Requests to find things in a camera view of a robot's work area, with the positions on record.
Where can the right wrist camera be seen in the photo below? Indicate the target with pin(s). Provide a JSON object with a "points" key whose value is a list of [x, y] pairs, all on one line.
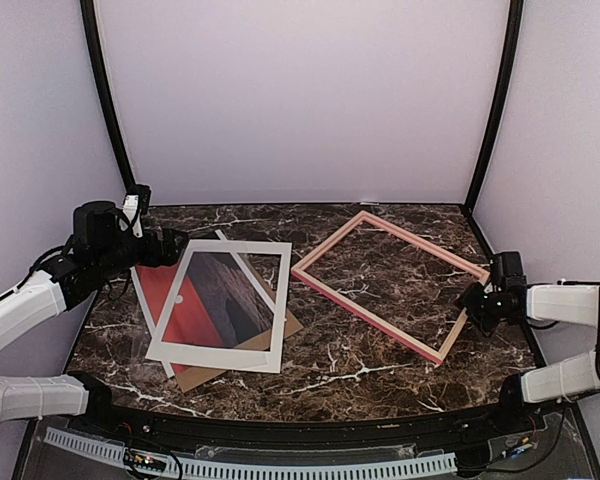
{"points": [[507, 271]]}

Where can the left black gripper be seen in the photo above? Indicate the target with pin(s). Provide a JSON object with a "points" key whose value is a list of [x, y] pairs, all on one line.
{"points": [[170, 255]]}

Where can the right black enclosure post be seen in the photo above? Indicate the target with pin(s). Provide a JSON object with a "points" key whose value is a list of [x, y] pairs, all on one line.
{"points": [[496, 111]]}

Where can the black enclosure post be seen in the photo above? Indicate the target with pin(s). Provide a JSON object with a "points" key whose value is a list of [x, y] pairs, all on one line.
{"points": [[496, 111], [101, 80]]}

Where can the black front rail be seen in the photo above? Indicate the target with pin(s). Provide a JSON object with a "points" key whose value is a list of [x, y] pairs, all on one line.
{"points": [[465, 429]]}

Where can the small circuit board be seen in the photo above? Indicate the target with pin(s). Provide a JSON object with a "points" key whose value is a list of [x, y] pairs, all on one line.
{"points": [[137, 459], [518, 448]]}

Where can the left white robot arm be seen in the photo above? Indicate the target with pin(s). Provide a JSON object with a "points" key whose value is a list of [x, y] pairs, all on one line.
{"points": [[106, 242]]}

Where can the white slotted cable duct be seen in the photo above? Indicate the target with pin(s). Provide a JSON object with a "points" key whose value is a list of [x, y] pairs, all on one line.
{"points": [[253, 465]]}

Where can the right small circuit board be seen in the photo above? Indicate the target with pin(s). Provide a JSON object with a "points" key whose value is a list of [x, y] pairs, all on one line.
{"points": [[518, 448]]}

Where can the brown cardboard backing board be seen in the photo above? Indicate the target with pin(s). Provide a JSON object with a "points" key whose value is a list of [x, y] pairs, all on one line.
{"points": [[193, 377]]}

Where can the left small circuit board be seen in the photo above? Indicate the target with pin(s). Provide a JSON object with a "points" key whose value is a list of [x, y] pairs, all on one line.
{"points": [[137, 459]]}

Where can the pink wooden picture frame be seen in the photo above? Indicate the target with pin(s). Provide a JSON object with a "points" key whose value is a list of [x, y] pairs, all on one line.
{"points": [[437, 356]]}

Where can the white mat board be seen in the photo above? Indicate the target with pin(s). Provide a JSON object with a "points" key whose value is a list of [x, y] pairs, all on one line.
{"points": [[180, 300]]}

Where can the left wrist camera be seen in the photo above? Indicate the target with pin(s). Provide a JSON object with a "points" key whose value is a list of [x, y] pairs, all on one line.
{"points": [[135, 205]]}

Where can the left black enclosure post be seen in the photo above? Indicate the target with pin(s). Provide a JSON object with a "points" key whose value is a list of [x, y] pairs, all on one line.
{"points": [[101, 80]]}

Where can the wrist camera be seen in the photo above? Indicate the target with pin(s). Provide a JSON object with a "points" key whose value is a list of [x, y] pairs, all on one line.
{"points": [[507, 271], [135, 205]]}

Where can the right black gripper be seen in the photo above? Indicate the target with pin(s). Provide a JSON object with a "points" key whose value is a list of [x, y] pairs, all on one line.
{"points": [[469, 299]]}

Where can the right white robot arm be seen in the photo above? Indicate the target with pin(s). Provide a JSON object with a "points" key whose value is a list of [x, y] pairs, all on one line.
{"points": [[564, 381]]}

